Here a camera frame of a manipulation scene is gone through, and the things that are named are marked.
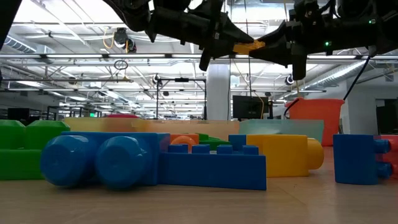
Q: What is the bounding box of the large blue arched brick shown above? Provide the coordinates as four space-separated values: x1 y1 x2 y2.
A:
39 131 171 191

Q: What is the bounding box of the blue long brick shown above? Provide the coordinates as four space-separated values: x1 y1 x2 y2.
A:
158 144 267 191

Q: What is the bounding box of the white round column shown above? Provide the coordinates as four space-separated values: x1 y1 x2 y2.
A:
206 63 233 121

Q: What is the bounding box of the green two-stud brick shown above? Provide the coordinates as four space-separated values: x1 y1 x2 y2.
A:
0 119 71 180

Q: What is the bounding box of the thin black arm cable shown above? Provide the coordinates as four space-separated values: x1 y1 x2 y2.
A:
343 55 373 101

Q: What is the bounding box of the small blue toy brick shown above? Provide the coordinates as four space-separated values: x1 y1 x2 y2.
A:
332 134 394 186

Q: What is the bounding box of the red-orange narrow brick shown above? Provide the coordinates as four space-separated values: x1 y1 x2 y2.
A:
373 134 398 175

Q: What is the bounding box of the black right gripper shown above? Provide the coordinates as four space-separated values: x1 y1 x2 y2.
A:
248 0 340 81

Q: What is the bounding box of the black hanging cable ring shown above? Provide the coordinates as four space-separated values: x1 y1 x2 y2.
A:
113 59 129 71

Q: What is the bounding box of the yellow studded brick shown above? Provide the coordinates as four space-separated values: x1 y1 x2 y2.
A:
233 39 267 55

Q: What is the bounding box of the blue two-stud brick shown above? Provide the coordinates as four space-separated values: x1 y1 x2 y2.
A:
228 134 247 152

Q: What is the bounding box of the dark distant monitor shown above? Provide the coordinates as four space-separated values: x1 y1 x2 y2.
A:
7 108 31 125

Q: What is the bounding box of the orange toy brick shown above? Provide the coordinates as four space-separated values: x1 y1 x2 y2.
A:
169 133 200 153

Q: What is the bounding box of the small green toy brick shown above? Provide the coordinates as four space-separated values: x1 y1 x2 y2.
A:
199 139 231 151

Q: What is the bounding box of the black background monitor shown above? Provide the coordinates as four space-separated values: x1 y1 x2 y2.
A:
232 95 270 119

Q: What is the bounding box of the yellow chunky toy brick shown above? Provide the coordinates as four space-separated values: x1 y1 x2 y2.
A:
245 134 325 179

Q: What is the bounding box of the red distant object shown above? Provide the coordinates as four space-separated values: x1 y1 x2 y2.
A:
106 113 140 119

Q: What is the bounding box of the yellow translucent plastic tray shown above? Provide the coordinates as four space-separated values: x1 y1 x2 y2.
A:
63 117 139 133

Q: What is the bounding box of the orange plastic bucket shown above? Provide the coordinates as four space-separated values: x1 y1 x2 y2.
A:
284 98 346 147

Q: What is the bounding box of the teal translucent plastic tray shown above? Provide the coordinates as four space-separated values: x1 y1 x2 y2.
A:
238 119 325 144

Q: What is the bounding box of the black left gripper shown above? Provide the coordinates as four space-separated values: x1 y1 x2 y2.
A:
146 0 255 72

